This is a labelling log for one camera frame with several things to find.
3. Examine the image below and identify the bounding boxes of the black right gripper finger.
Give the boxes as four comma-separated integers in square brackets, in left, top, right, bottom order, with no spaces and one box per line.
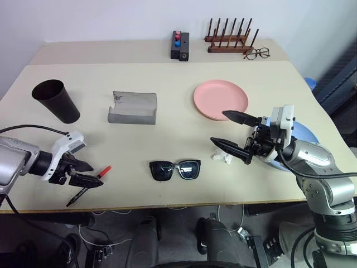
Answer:
[209,136,254,166]
[221,109,263,126]

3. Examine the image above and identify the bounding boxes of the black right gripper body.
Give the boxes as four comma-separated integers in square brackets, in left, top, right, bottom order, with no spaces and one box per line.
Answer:
[244,117,280,157]

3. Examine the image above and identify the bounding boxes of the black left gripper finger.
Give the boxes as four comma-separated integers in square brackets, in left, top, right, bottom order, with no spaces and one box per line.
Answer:
[69,171,105,189]
[65,155,94,172]

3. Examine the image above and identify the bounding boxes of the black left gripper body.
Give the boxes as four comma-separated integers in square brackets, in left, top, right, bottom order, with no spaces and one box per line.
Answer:
[49,155,74,185]

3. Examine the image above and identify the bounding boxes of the white tissue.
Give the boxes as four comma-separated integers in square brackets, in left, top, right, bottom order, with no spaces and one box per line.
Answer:
[211,149,234,165]

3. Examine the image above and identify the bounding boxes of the black marker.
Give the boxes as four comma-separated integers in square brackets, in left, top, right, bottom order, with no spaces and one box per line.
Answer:
[66,187,90,208]

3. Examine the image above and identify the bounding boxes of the red-capped marker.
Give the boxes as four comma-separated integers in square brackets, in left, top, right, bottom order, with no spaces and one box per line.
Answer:
[97,165,112,178]

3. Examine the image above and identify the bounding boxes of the blue plate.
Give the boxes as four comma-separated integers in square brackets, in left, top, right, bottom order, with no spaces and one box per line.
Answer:
[266,118,321,171]

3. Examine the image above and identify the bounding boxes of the black sunglasses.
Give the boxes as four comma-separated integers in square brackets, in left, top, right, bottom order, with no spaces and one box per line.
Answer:
[149,159,202,183]

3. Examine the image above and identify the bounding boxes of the grey glasses case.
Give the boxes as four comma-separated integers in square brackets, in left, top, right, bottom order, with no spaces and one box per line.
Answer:
[107,90,158,127]

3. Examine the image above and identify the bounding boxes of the dark brown cup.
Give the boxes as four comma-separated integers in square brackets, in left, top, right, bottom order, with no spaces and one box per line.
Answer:
[31,79,81,125]

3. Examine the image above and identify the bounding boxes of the pink plate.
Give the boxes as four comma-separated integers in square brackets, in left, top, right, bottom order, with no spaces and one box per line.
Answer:
[193,79,250,122]

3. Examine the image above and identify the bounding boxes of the dark-framed clear eyeglasses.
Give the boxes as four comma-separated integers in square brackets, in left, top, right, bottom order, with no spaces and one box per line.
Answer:
[242,47,272,61]

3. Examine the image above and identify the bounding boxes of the brown wooden plate rack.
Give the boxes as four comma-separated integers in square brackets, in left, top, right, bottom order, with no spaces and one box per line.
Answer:
[204,17,259,54]

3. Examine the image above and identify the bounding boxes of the blue water jug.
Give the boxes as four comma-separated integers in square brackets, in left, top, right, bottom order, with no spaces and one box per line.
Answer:
[304,76,318,90]

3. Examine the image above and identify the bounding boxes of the dark rounded shape under table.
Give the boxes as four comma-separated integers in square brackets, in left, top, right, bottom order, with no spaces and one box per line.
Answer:
[124,216,163,268]
[196,217,233,268]

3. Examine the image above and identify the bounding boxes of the black box with round hole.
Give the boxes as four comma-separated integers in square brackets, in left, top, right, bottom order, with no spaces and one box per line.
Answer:
[178,32,191,63]

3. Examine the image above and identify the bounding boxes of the black box with coloured knobs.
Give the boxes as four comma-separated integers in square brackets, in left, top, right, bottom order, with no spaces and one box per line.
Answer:
[170,30,182,60]

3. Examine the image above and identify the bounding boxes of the dark ribbed panel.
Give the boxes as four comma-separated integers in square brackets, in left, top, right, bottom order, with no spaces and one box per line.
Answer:
[312,46,357,118]

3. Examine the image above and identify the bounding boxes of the grey rounded shell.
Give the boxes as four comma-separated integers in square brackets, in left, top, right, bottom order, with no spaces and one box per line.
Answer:
[278,221,316,255]

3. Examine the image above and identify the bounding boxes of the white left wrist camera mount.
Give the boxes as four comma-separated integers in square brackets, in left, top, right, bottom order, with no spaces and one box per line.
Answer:
[44,131,88,183]

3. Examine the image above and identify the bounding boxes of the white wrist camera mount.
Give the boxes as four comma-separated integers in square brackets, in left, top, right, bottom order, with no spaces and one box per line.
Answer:
[262,104,296,164]
[44,131,88,183]

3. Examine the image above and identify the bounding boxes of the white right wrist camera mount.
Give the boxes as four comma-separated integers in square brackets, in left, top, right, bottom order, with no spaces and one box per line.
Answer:
[262,104,296,164]

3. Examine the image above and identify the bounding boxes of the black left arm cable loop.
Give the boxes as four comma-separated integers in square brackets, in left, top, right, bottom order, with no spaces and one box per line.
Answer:
[0,124,70,136]

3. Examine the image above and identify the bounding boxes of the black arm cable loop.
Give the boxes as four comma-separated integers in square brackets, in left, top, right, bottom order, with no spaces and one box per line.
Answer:
[0,124,70,136]
[276,133,357,179]

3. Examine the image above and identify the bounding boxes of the black cable under left arm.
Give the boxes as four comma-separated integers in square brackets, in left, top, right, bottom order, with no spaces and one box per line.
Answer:
[0,194,83,268]

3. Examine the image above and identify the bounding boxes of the black table frame bar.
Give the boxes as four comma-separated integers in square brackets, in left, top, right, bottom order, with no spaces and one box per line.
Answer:
[244,202,311,216]

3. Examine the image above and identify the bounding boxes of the white looped floor cable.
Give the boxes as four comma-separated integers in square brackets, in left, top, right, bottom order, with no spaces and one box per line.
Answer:
[216,205,244,233]

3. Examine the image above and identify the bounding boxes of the black right arm cable loop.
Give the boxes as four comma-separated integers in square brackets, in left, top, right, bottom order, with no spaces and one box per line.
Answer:
[276,133,357,179]

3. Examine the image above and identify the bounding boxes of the black metal post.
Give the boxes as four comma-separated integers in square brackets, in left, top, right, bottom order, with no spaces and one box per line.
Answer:
[245,234,269,268]

